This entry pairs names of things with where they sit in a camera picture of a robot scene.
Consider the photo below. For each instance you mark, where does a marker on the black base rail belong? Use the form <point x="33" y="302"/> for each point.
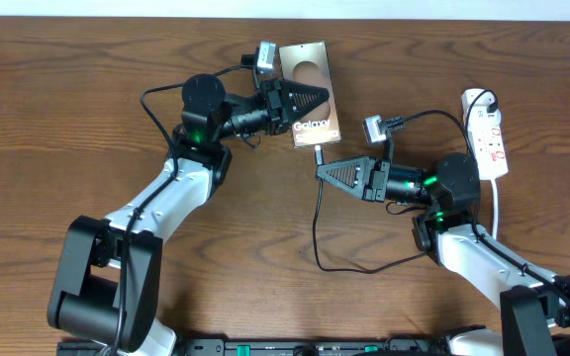
<point x="396" y="345"/>

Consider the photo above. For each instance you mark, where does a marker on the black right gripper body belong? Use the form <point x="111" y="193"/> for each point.
<point x="396" y="183"/>

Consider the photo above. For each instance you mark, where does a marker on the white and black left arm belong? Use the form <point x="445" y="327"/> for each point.
<point x="106" y="286"/>

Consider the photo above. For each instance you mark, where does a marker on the white USB charger plug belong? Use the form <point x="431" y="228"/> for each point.
<point x="483" y="116"/>

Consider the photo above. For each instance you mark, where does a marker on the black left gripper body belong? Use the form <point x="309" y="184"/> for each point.
<point x="256" y="116"/>

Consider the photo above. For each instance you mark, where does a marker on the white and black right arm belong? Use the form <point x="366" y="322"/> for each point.
<point x="534" y="302"/>

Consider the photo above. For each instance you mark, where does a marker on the white power strip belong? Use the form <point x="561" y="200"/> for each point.
<point x="487" y="144"/>

